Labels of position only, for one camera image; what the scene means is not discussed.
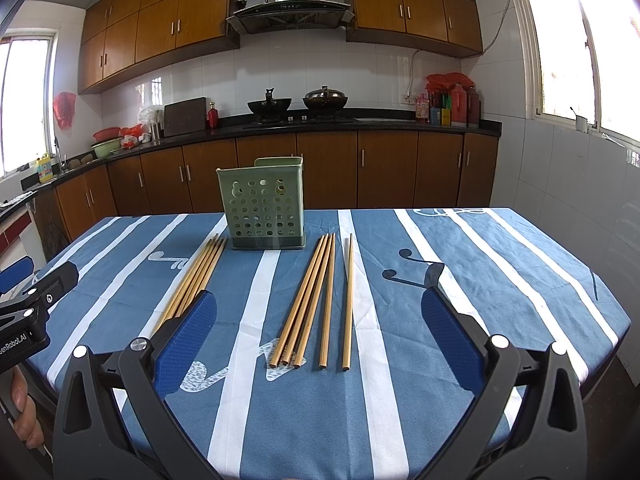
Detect green perforated utensil holder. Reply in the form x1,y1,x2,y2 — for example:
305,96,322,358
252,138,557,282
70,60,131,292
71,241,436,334
217,156,306,250

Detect red basin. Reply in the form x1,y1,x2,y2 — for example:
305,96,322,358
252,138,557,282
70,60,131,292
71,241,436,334
93,127,120,143

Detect blue striped tablecloth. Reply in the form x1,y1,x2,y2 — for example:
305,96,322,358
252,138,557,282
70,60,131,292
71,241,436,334
28,208,631,479

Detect wooden chopstick group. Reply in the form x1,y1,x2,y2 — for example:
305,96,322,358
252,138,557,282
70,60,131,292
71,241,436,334
156,235,227,328
318,234,336,370
171,235,226,318
269,235,326,368
177,236,227,316
293,234,333,368
280,247,323,365

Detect yellow detergent bottle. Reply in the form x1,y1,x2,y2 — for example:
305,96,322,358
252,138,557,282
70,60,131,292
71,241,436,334
37,154,53,183

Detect red bottle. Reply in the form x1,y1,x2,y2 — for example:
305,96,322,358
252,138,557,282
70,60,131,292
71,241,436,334
207,102,219,130

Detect metal cup on windowsill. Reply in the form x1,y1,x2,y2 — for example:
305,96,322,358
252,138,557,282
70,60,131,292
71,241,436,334
575,115,589,133

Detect wooden chopstick left group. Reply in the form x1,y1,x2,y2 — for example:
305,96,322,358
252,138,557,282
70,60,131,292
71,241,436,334
177,236,227,316
171,235,226,318
156,235,227,328

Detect steel range hood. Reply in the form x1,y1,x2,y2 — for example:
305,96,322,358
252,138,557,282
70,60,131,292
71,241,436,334
226,0,357,36

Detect green basin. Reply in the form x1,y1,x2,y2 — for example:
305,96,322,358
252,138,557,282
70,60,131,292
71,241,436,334
92,136,122,159

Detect black kitchen countertop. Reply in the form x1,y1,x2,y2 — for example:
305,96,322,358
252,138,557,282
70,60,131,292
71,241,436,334
0,107,504,212

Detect brown lower kitchen cabinets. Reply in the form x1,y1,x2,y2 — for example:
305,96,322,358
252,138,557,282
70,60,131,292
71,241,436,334
32,129,499,256

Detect black wok with lid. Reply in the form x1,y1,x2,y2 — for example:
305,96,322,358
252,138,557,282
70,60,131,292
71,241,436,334
303,86,348,115

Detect red bag on condiments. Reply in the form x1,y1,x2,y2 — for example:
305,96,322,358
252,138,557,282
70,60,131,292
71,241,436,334
425,73,475,92

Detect person's left hand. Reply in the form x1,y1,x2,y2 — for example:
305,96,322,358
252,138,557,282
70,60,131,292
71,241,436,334
11,366,44,450

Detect wooden chopstick middle group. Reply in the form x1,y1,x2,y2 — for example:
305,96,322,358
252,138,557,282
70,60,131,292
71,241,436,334
280,247,323,365
293,234,333,368
269,235,326,368
318,234,336,370

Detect black wok with handle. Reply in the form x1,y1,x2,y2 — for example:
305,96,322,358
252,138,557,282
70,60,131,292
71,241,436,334
247,88,292,117

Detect brown upper wall cabinets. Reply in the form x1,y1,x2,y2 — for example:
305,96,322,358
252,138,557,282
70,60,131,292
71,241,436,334
78,0,483,93

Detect dark cutting board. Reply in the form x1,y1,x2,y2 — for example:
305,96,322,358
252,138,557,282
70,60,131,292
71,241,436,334
164,96,207,138

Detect red plastic bag hanging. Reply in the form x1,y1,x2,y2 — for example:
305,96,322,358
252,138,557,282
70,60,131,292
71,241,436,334
53,91,77,130

